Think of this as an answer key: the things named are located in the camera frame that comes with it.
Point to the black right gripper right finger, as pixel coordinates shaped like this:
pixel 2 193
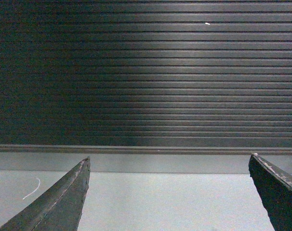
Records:
pixel 274 187

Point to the black slatted checkout counter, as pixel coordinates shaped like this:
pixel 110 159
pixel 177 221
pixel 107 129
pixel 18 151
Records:
pixel 174 86

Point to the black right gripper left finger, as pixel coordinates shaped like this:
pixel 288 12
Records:
pixel 59 208

